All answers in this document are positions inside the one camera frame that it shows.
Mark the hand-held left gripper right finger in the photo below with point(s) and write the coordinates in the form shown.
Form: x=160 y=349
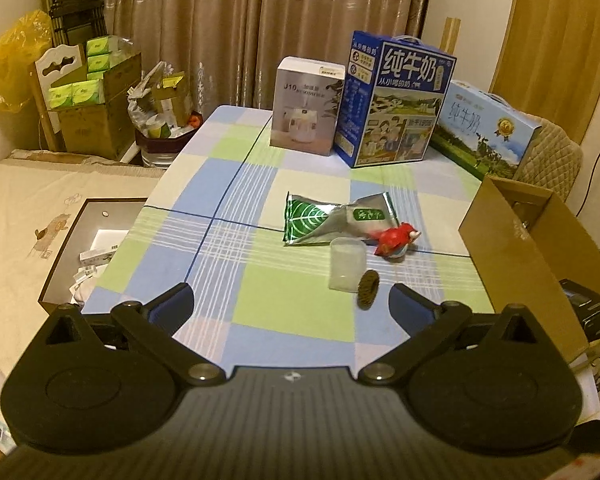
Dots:
x=410 y=305

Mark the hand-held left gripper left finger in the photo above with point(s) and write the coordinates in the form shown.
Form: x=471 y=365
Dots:
x=172 y=305

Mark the brown round scrubber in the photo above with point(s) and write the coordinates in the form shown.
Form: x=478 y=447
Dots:
x=368 y=290

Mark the red toy bird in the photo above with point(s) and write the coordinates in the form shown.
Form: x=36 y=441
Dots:
x=395 y=240

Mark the clear plastic cup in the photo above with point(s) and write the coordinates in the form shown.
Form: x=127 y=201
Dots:
x=347 y=265

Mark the brown cardboard box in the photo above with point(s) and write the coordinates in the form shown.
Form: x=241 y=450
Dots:
x=510 y=250

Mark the green silver tea packet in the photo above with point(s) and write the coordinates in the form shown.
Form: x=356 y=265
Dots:
x=320 y=220

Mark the black shaver box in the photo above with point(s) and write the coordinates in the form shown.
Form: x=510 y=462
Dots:
x=590 y=310

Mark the crumpled white papers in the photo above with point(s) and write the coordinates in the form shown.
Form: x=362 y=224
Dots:
x=87 y=282

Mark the white slim box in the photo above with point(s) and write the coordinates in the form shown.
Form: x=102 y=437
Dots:
x=97 y=254

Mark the dark brown tray box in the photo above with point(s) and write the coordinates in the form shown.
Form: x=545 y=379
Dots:
x=65 y=255

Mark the waste bin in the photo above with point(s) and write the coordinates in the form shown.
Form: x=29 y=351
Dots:
x=160 y=152

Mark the cream bed sheet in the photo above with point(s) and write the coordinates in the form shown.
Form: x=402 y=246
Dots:
x=15 y=240

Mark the light blue milk carton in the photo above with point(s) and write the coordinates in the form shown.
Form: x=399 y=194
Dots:
x=485 y=130

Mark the large cardboard storage box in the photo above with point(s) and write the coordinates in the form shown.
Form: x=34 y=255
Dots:
x=100 y=125

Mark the tall blue milk carton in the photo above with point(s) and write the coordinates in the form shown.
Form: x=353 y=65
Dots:
x=400 y=105

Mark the quilted chair back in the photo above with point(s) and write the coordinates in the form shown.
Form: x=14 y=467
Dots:
x=550 y=160

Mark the small open cardboard box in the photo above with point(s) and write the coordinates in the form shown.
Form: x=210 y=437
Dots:
x=175 y=100

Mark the white humidifier box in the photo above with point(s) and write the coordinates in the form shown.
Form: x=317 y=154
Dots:
x=305 y=105

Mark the stack of green tissue packs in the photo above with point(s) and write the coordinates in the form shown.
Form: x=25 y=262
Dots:
x=80 y=92

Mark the white carved chair back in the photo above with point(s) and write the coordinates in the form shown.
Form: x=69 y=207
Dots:
x=47 y=67

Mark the wooden stick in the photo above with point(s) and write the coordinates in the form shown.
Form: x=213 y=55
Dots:
x=451 y=35

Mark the yellow plastic bag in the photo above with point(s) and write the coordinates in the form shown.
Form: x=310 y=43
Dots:
x=15 y=60

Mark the brown curtain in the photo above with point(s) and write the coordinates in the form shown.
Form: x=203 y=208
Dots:
x=255 y=25

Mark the wooden door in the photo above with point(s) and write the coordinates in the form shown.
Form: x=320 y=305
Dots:
x=565 y=35

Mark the stack of folding chairs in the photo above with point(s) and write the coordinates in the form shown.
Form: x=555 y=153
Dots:
x=75 y=5

